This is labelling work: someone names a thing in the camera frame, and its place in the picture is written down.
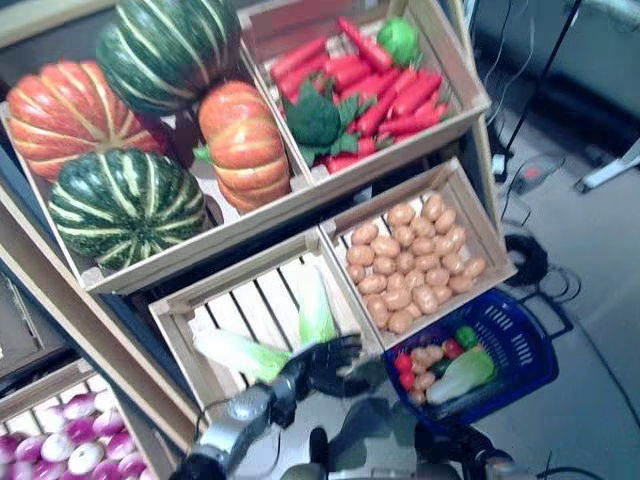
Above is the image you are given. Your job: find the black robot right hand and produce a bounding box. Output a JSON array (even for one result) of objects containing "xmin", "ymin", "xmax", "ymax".
[{"xmin": 415, "ymin": 419, "xmax": 512, "ymax": 471}]

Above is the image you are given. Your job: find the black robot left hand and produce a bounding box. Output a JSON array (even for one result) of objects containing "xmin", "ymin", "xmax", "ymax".
[{"xmin": 292, "ymin": 333, "xmax": 381, "ymax": 399}]

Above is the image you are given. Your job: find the blue plastic basket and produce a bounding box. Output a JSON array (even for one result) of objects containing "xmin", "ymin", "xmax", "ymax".
[{"xmin": 382, "ymin": 288, "xmax": 560, "ymax": 435}]

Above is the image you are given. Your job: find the napa cabbage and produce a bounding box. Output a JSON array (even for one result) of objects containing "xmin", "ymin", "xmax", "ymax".
[
  {"xmin": 192, "ymin": 327, "xmax": 294, "ymax": 385},
  {"xmin": 298, "ymin": 264, "xmax": 339, "ymax": 346},
  {"xmin": 425, "ymin": 348, "xmax": 497, "ymax": 405}
]

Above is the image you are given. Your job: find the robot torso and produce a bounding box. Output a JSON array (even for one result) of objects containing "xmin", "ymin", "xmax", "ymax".
[{"xmin": 279, "ymin": 394, "xmax": 466, "ymax": 480}]

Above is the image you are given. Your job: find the wooden slatted cabbage crate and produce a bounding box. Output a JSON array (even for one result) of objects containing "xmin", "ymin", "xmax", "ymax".
[{"xmin": 148, "ymin": 227, "xmax": 386, "ymax": 416}]

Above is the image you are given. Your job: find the green bell pepper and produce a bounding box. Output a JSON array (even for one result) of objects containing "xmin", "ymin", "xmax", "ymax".
[{"xmin": 454, "ymin": 324, "xmax": 480, "ymax": 350}]

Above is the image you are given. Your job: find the wooden pumpkin crate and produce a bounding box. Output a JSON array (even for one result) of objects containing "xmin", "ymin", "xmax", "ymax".
[{"xmin": 0, "ymin": 0, "xmax": 321, "ymax": 296}]

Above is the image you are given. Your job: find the wooden potato crate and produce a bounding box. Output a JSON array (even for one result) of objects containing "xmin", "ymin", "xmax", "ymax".
[{"xmin": 319, "ymin": 157, "xmax": 519, "ymax": 351}]

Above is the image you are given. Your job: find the oblong orange striped pumpkin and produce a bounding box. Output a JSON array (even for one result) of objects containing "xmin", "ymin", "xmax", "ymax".
[{"xmin": 197, "ymin": 80, "xmax": 292, "ymax": 215}]

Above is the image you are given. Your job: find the dark green broccoli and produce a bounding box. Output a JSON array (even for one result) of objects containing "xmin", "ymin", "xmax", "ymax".
[{"xmin": 282, "ymin": 82, "xmax": 376, "ymax": 169}]

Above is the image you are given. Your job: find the green striped pumpkin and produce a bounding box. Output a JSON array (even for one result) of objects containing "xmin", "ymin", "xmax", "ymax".
[
  {"xmin": 95, "ymin": 0, "xmax": 244, "ymax": 117},
  {"xmin": 47, "ymin": 148, "xmax": 207, "ymax": 272}
]

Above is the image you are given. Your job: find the wooden onion crate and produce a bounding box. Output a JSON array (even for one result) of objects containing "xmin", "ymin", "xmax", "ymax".
[{"xmin": 0, "ymin": 357, "xmax": 171, "ymax": 480}]

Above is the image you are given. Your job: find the grey pedal with red mark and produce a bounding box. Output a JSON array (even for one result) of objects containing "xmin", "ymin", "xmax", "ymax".
[{"xmin": 512, "ymin": 154, "xmax": 566, "ymax": 196}]

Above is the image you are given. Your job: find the white stand leg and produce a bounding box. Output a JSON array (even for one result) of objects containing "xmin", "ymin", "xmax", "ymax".
[{"xmin": 574, "ymin": 149, "xmax": 640, "ymax": 194}]

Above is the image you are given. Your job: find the wooden carrot crate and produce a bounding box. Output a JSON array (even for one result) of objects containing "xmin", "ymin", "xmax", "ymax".
[{"xmin": 237, "ymin": 0, "xmax": 494, "ymax": 184}]

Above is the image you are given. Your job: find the light green lettuce head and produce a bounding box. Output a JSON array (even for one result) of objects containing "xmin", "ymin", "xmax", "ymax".
[{"xmin": 375, "ymin": 17, "xmax": 424, "ymax": 69}]

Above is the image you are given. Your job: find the round orange striped pumpkin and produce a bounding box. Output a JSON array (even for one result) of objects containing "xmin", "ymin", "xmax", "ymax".
[{"xmin": 5, "ymin": 60, "xmax": 164, "ymax": 182}]

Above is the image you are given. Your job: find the black stand pole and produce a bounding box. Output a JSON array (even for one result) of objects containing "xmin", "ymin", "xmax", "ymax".
[{"xmin": 501, "ymin": 0, "xmax": 585, "ymax": 159}]

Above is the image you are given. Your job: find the dark cabinet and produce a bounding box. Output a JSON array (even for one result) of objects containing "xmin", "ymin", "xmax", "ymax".
[{"xmin": 472, "ymin": 0, "xmax": 640, "ymax": 161}]

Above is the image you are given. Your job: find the black floor cable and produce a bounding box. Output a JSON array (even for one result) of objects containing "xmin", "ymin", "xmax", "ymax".
[{"xmin": 509, "ymin": 264, "xmax": 640, "ymax": 401}]

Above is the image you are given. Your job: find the coiled black cable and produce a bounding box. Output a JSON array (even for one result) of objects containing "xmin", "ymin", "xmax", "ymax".
[{"xmin": 502, "ymin": 232, "xmax": 550, "ymax": 287}]

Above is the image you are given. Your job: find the wooden display shelf frame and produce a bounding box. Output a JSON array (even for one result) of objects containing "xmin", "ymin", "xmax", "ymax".
[{"xmin": 0, "ymin": 0, "xmax": 504, "ymax": 480}]

